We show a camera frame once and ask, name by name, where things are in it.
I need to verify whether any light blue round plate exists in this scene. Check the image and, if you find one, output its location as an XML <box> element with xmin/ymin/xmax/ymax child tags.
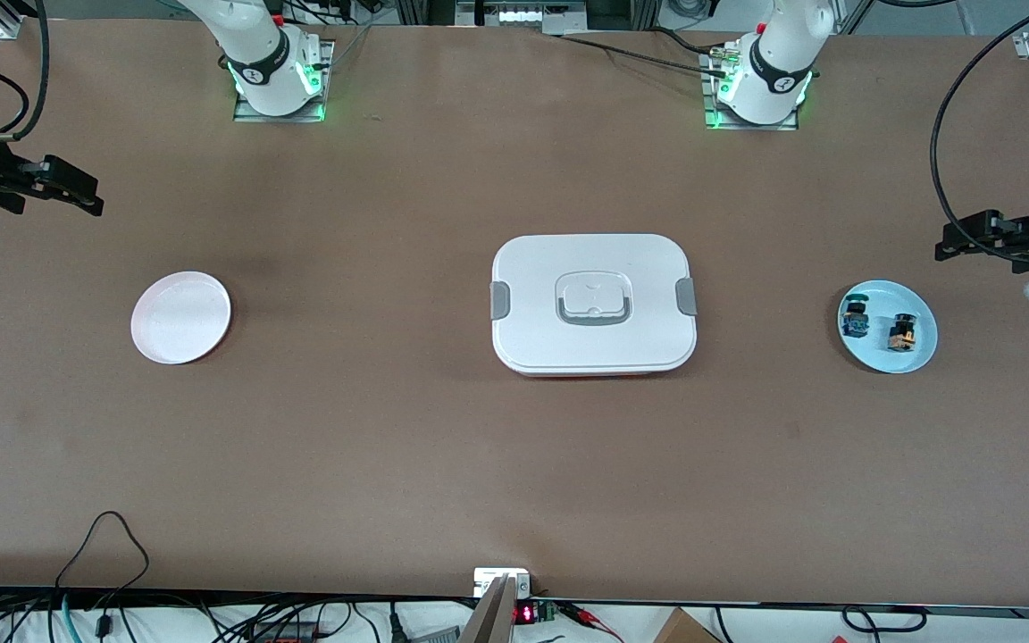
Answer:
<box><xmin>838</xmin><ymin>280</ymin><xmax>939</xmax><ymax>374</ymax></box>

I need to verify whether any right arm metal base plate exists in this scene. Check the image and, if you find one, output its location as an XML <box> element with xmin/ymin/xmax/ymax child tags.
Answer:
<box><xmin>233</xmin><ymin>40</ymin><xmax>335</xmax><ymax>123</ymax></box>

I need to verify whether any black cable to base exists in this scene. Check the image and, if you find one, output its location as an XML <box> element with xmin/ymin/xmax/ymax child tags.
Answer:
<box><xmin>543</xmin><ymin>29</ymin><xmax>732</xmax><ymax>78</ymax></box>

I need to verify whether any red clip lead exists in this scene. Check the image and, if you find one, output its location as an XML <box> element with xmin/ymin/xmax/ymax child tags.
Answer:
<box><xmin>561</xmin><ymin>602</ymin><xmax>628</xmax><ymax>643</ymax></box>

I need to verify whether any black coiled cable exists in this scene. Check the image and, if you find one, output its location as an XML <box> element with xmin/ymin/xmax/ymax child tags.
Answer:
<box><xmin>841</xmin><ymin>605</ymin><xmax>928</xmax><ymax>639</ymax></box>

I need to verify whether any small white mount block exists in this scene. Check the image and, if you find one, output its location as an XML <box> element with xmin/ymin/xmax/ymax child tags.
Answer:
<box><xmin>473</xmin><ymin>568</ymin><xmax>531</xmax><ymax>599</ymax></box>

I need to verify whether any short aluminium profile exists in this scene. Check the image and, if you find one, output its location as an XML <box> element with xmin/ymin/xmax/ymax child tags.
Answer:
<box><xmin>0</xmin><ymin>0</ymin><xmax>38</xmax><ymax>41</ymax></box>

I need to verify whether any pale pink round plate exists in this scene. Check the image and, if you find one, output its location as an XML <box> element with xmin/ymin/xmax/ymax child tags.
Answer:
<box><xmin>130</xmin><ymin>271</ymin><xmax>232</xmax><ymax>365</ymax></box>

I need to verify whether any white lidded lunch box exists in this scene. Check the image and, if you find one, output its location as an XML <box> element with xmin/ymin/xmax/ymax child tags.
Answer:
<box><xmin>489</xmin><ymin>234</ymin><xmax>699</xmax><ymax>378</ymax></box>

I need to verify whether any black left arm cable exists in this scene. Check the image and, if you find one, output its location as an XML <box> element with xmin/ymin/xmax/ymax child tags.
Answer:
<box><xmin>929</xmin><ymin>0</ymin><xmax>1029</xmax><ymax>265</ymax></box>

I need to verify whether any aluminium profile bar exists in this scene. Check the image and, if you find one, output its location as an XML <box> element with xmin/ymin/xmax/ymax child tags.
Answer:
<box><xmin>461</xmin><ymin>574</ymin><xmax>517</xmax><ymax>643</ymax></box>

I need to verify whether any green push-button switch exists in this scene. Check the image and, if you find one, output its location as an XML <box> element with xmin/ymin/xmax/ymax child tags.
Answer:
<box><xmin>841</xmin><ymin>295</ymin><xmax>874</xmax><ymax>339</ymax></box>

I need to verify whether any thin black looped cable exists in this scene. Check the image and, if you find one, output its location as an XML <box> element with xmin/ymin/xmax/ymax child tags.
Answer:
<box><xmin>54</xmin><ymin>510</ymin><xmax>152</xmax><ymax>592</ymax></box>

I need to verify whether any brown cardboard box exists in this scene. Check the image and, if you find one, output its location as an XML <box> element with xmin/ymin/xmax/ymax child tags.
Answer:
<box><xmin>653</xmin><ymin>607</ymin><xmax>723</xmax><ymax>643</ymax></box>

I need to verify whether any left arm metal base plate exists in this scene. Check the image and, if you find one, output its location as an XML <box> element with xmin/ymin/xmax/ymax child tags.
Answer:
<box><xmin>702</xmin><ymin>49</ymin><xmax>799</xmax><ymax>132</ymax></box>

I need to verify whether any aluminium frame with white label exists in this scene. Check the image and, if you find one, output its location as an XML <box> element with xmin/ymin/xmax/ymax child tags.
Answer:
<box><xmin>455</xmin><ymin>0</ymin><xmax>589</xmax><ymax>37</ymax></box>

